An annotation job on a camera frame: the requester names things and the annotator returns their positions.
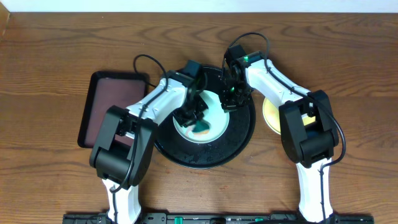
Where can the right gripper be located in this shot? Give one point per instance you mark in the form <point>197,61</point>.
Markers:
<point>227,104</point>

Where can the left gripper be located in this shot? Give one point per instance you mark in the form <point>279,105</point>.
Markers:
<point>189,112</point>

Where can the green sponge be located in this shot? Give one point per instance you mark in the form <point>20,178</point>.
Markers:
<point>201,127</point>

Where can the light blue plate top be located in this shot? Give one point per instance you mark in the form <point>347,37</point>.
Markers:
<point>214,116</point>

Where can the yellow plate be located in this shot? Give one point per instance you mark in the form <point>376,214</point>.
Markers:
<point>270,112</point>

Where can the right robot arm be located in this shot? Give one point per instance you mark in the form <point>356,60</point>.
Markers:
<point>308,130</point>

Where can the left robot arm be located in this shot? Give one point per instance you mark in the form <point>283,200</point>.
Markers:
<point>123,148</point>

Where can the round black tray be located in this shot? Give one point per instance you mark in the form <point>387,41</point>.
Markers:
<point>211,154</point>

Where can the rectangular black tray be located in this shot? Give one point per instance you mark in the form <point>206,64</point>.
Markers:
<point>108,88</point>

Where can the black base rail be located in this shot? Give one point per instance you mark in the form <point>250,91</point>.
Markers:
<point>163,218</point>

